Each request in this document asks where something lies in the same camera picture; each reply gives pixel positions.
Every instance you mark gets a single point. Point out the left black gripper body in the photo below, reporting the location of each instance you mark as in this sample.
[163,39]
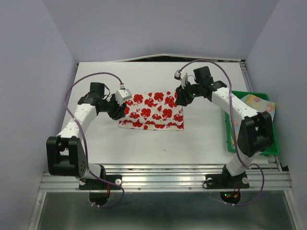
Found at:
[112,108]

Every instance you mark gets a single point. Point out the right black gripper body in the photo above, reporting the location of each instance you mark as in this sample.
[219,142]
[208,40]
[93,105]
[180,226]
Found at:
[191,91]

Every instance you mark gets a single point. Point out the red poppy print skirt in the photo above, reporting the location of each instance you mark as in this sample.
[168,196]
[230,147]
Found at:
[153,111]

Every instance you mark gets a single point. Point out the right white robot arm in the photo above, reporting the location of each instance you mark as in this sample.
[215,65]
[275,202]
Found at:
[255,133]

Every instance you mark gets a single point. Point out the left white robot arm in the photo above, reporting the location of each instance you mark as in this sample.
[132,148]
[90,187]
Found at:
[67,152]

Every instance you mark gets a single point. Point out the pastel floral skirt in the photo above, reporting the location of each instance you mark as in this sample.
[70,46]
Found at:
[257,101]

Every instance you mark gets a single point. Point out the green plastic tray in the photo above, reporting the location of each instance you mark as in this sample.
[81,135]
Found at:
[273,150]

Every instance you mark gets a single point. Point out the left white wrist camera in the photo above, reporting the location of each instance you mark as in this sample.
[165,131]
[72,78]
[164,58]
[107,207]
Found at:
[122,95]

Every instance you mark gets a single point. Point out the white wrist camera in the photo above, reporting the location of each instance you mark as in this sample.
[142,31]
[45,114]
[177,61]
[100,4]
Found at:
[182,77]
[122,95]

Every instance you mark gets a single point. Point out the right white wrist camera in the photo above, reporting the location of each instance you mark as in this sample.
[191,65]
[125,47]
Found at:
[182,77]

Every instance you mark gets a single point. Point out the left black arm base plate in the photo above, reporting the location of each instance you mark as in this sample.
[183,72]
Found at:
[105,183]

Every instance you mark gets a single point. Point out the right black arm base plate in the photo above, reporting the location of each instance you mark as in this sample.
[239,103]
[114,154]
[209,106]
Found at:
[221,181]

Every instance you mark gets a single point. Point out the aluminium rail frame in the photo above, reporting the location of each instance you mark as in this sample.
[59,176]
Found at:
[167,178]

